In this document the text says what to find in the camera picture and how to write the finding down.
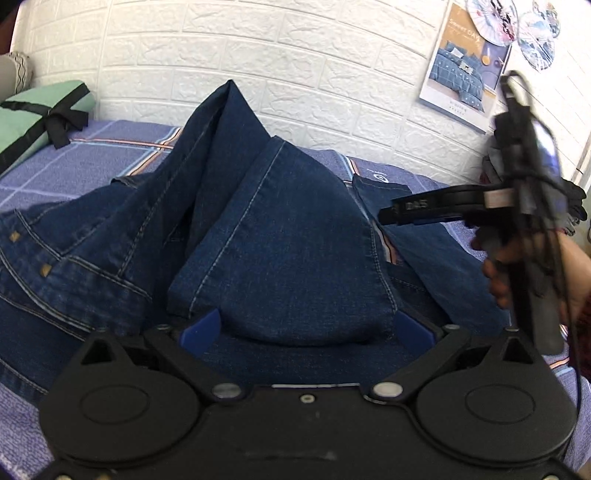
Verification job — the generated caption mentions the dark blue denim pants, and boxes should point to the dark blue denim pants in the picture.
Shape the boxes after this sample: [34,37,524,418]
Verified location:
[1,83,508,403]

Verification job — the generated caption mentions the person's right hand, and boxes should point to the person's right hand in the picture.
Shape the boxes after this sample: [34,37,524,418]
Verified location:
[469,225,591,331]

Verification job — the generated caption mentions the black folded garment on stack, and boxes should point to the black folded garment on stack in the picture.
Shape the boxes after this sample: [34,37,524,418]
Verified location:
[559,179,588,237]

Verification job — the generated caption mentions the grey folded garments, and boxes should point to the grey folded garments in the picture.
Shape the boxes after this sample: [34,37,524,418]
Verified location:
[480,133,504,185]

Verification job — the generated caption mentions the blue paper fan decoration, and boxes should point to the blue paper fan decoration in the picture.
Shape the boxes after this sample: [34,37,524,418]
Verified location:
[517,1,560,71]

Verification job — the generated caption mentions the blue plaid bed sheet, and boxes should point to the blue plaid bed sheet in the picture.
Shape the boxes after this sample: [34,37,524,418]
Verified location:
[0,119,591,471]

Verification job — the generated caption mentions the green pillow with black ribbon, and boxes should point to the green pillow with black ribbon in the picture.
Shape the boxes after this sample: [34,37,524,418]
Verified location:
[1,80,95,175]

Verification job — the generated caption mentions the grey patterned pillow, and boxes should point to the grey patterned pillow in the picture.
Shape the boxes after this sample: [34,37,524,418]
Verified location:
[0,52,33,102]

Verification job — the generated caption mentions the bedding poster on wall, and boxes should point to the bedding poster on wall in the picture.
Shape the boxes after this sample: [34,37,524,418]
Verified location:
[419,1,512,132]

